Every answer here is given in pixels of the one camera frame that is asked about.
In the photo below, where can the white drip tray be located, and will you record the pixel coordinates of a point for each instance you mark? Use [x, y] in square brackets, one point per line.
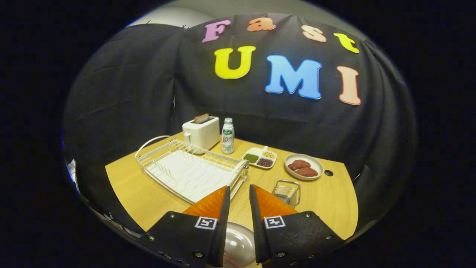
[186, 175]

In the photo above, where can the white shallow bowl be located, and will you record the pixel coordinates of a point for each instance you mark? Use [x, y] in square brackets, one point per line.
[316, 163]

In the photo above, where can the pile of yellow soybeans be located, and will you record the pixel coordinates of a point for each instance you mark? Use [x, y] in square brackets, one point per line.
[269, 154]

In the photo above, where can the red meat patty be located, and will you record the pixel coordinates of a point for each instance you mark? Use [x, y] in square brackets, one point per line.
[306, 172]
[299, 165]

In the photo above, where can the pile of dark red beans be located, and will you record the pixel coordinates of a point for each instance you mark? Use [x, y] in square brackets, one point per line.
[265, 162]

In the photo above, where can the black backdrop cloth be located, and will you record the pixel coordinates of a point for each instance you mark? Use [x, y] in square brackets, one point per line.
[148, 93]

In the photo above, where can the brown toast slice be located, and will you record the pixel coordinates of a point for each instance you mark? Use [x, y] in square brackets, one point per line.
[201, 118]

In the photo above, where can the pile of green beans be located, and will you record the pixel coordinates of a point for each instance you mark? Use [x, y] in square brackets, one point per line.
[251, 158]

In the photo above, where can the white toaster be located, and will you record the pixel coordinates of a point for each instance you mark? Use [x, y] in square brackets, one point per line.
[202, 134]

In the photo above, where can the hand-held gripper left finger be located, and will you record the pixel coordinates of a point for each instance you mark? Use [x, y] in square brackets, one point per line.
[222, 230]

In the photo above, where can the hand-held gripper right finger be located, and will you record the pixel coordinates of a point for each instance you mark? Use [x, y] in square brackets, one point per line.
[256, 230]

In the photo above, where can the white bottle with green label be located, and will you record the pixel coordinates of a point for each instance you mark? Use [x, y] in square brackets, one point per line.
[228, 141]

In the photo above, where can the white divided dish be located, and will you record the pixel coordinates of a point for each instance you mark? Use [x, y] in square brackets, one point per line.
[254, 150]

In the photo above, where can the black desk grommet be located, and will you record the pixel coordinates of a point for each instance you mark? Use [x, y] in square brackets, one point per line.
[328, 173]

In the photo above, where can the beige round plate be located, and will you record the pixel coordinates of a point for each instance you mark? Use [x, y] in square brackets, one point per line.
[238, 242]

